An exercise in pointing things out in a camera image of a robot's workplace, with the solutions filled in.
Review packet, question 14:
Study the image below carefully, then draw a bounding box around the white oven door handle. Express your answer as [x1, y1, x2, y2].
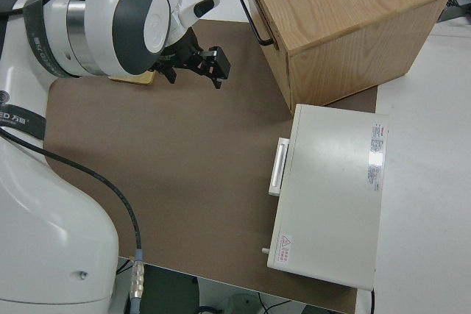
[267, 137, 291, 197]

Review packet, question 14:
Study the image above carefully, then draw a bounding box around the black cabinet handle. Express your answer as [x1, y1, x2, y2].
[238, 0, 275, 46]

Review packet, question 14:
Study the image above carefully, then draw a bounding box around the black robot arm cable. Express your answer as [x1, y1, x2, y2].
[0, 0, 146, 314]

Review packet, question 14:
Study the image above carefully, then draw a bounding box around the brown table mat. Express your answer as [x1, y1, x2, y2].
[43, 19, 379, 314]

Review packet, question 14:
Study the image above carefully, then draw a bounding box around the white toaster oven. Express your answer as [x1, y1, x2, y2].
[263, 103, 390, 290]

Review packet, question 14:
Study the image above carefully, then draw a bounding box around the wooden mug tree stand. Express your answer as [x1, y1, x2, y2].
[108, 71, 157, 87]

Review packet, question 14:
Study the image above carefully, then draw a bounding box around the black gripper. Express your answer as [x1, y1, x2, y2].
[152, 29, 232, 90]

